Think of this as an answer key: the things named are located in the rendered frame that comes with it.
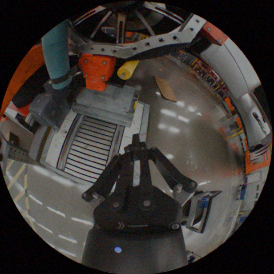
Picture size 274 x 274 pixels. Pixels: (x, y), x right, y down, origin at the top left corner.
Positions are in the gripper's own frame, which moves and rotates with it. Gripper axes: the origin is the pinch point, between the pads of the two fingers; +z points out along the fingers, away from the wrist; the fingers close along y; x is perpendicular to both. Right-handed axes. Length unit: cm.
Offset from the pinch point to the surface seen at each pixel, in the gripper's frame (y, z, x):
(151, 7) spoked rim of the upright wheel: 15.5, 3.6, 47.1
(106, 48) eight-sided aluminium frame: -3.5, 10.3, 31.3
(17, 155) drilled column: -86, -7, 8
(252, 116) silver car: 232, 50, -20
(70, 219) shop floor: -65, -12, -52
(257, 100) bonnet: 373, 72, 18
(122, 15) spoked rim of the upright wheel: 4.9, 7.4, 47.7
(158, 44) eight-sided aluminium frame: 12.3, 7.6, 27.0
